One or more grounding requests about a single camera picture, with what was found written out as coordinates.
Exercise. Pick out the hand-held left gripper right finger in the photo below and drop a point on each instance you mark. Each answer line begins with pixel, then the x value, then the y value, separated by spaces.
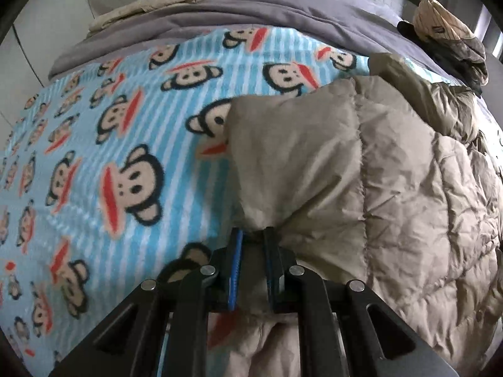
pixel 269 267

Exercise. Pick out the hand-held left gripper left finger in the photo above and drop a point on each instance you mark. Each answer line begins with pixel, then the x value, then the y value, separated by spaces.
pixel 235 271

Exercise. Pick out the khaki puffer jacket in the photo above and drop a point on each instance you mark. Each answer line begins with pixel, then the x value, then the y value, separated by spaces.
pixel 353 165

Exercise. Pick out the pile of folded clothes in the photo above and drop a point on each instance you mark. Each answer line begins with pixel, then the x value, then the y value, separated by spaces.
pixel 463 72

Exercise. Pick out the blue monkey print blanket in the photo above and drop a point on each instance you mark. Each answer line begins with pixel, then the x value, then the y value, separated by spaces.
pixel 118 125

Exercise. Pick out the purple grey duvet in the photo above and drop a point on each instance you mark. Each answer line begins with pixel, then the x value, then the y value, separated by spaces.
pixel 275 11

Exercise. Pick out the beige folded garment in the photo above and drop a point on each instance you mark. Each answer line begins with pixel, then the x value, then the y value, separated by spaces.
pixel 149 6

